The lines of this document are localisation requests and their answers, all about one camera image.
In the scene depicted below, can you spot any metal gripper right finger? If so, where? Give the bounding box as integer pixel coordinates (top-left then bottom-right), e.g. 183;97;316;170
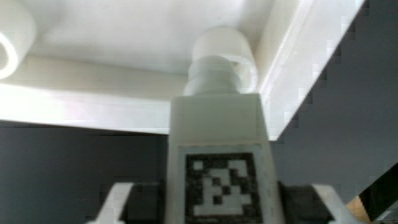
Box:
279;184;366;224

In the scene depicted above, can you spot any white square tabletop tray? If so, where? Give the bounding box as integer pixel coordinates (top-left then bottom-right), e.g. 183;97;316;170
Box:
0;0;366;137

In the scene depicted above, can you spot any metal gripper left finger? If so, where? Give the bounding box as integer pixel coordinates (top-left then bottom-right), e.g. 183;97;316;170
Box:
85;182;160;224

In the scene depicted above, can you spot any white leg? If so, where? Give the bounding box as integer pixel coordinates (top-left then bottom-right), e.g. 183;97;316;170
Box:
163;54;288;224

